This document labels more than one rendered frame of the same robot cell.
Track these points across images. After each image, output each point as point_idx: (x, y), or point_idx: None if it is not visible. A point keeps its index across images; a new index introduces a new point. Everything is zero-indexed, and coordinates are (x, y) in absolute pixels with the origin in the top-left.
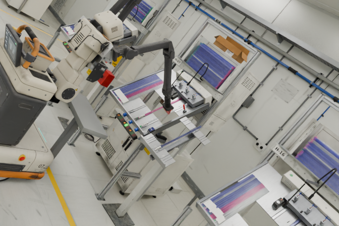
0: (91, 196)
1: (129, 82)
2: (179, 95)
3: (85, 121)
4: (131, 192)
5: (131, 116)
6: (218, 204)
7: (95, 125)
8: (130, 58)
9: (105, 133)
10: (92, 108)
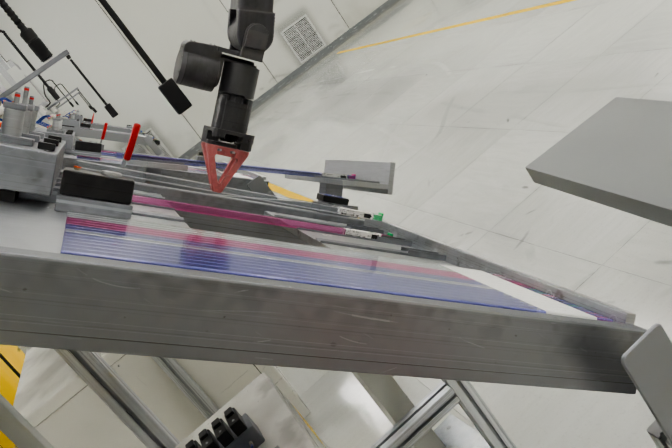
0: (557, 447)
1: (440, 303)
2: (56, 179)
3: (627, 115)
4: (404, 392)
5: (423, 236)
6: (219, 173)
7: (589, 145)
8: None
9: (536, 163)
10: (668, 204)
